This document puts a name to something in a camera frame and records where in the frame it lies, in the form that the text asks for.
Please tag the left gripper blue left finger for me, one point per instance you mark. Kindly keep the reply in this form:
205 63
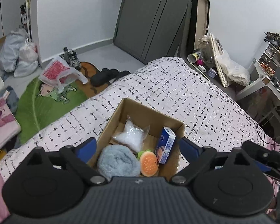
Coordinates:
76 158

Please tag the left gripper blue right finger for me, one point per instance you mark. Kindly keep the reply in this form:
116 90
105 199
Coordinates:
200 160

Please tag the blue fluffy plush toy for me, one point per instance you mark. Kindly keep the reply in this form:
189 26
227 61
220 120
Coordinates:
118 160

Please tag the blue tissue pack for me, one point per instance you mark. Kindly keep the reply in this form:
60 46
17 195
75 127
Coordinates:
164 145

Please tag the hamburger plush toy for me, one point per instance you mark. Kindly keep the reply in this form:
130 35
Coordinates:
148 163

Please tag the clear plastic bead bag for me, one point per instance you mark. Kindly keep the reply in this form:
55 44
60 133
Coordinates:
132 135

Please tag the brown cardboard box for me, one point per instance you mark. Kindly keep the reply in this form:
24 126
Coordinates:
142 116

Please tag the white black patterned bedspread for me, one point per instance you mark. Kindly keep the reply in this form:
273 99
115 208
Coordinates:
165 87

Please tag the green leaf rug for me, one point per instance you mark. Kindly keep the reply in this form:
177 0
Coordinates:
40 105

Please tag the pink folded blanket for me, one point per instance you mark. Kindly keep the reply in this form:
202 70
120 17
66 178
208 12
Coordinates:
9 127

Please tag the white desk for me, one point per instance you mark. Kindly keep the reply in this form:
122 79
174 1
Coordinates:
263 81

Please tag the black bag on floor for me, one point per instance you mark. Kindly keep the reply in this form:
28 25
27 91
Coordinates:
107 75

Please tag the small lavender box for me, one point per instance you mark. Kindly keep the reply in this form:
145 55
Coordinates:
212 73

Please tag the red white shopping bag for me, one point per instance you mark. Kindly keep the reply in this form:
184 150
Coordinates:
59 74

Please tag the clear bag with cream fabric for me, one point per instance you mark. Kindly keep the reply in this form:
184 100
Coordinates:
234 71

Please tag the patterned flat paper bag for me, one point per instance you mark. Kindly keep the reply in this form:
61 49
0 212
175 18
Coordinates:
217 51

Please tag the white paper cup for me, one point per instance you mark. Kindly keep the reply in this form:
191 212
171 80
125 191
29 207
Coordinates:
195 56

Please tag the grey sneakers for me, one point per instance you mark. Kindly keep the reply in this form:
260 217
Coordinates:
71 57

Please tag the desk drawer organizer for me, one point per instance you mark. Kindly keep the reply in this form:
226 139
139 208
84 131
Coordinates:
269 58

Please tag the white plastic bag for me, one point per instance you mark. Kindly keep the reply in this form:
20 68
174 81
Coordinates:
27 60

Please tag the grey plastic bag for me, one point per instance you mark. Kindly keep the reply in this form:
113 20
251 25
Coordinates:
10 49

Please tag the grey door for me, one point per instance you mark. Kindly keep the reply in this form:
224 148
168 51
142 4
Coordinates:
150 29

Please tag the dark wooden picture frame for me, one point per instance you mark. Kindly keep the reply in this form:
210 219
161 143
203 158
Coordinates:
198 23

